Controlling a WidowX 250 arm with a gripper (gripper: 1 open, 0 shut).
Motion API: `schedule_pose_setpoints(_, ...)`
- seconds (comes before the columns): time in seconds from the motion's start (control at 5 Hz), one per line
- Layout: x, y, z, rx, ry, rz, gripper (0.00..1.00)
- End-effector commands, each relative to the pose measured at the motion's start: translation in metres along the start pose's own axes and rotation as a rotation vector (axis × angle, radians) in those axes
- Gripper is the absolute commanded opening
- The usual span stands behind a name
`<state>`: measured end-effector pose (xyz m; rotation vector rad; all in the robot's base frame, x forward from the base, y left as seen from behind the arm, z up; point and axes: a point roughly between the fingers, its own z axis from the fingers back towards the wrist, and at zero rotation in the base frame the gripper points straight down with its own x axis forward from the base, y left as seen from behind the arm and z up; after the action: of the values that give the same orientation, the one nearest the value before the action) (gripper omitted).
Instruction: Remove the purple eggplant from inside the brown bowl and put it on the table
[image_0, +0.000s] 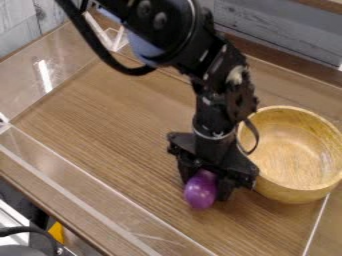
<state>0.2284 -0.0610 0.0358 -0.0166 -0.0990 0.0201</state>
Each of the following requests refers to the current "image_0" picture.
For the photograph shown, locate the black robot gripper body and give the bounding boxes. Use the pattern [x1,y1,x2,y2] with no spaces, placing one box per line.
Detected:
[168,132,260,189]

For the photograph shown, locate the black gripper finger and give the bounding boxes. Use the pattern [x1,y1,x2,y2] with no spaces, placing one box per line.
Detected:
[178,155,200,183]
[217,177,236,201]

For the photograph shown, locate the purple toy eggplant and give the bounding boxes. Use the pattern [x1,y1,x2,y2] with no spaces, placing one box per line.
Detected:
[185,169,218,209]

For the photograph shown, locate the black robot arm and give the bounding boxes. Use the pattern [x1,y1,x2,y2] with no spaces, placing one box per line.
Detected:
[55,0,260,204]

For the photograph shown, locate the brown wooden bowl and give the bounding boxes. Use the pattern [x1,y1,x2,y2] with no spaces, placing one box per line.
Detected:
[238,105,342,204]

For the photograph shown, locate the clear acrylic front wall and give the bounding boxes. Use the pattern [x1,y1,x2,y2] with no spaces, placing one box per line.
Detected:
[0,114,217,256]

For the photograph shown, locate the clear acrylic corner bracket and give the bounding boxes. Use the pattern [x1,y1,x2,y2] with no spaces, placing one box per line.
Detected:
[83,11,130,53]

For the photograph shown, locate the black cable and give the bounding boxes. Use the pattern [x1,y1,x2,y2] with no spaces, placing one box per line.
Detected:
[0,226,59,256]

